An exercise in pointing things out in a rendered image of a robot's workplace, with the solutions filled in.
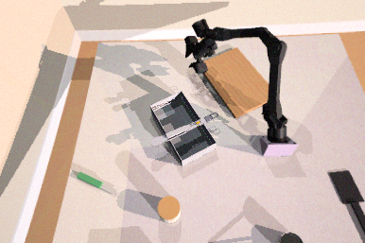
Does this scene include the grey saucepan with long handle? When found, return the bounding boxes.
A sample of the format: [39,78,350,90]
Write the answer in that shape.
[238,233,303,243]

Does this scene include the grey cylindrical container with tan lid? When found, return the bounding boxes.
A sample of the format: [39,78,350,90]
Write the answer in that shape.
[158,196,181,223]

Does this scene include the light wooden board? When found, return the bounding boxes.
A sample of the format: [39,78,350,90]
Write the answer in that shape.
[203,48,269,118]

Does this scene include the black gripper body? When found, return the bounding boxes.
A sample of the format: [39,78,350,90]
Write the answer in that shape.
[184,36,209,74]

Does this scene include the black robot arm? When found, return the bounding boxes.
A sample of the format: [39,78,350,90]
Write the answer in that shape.
[192,18,287,143]

